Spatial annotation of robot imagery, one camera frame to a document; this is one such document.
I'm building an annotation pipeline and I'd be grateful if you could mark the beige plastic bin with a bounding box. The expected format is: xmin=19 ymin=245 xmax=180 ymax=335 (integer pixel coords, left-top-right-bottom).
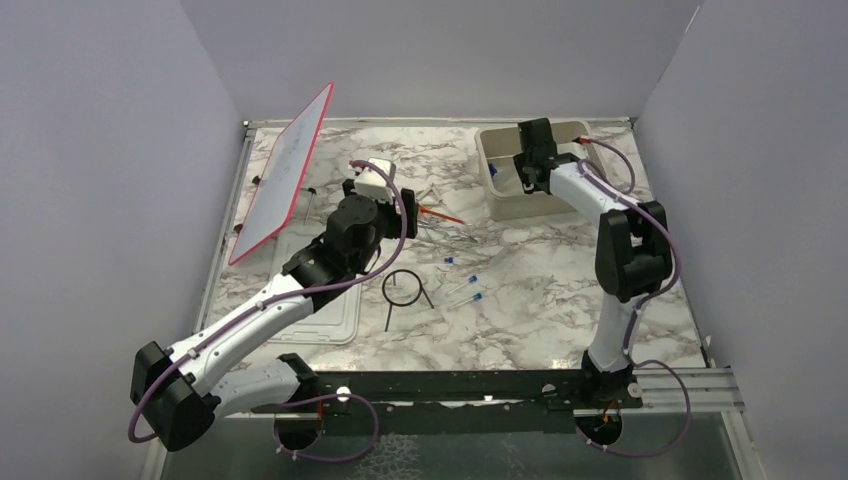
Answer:
xmin=475 ymin=123 xmax=573 ymax=221

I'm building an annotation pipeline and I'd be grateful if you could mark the red framed whiteboard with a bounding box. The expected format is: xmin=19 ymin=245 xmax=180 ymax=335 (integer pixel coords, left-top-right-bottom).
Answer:
xmin=228 ymin=82 xmax=334 ymax=266

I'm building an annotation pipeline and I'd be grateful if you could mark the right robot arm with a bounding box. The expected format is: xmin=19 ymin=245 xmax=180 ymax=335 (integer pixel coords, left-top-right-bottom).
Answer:
xmin=513 ymin=118 xmax=677 ymax=407

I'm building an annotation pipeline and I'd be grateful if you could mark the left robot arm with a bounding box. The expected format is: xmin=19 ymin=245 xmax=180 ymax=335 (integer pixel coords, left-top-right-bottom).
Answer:
xmin=127 ymin=182 xmax=419 ymax=452

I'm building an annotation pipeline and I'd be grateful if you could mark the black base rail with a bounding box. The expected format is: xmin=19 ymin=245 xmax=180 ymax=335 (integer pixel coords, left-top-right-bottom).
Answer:
xmin=251 ymin=368 xmax=664 ymax=439

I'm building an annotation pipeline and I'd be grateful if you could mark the red plastic spoon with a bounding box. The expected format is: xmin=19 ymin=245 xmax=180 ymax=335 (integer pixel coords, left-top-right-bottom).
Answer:
xmin=419 ymin=205 xmax=466 ymax=225

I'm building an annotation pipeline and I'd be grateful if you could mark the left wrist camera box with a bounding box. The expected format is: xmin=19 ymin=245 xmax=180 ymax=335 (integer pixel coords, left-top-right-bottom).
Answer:
xmin=350 ymin=157 xmax=396 ymax=204

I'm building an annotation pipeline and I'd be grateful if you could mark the white bin lid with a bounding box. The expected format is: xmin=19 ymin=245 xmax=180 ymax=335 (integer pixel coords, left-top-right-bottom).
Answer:
xmin=267 ymin=238 xmax=364 ymax=346

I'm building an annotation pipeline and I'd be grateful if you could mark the black wire ring stand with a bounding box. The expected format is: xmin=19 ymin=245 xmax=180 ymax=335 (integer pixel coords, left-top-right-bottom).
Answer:
xmin=381 ymin=268 xmax=435 ymax=332

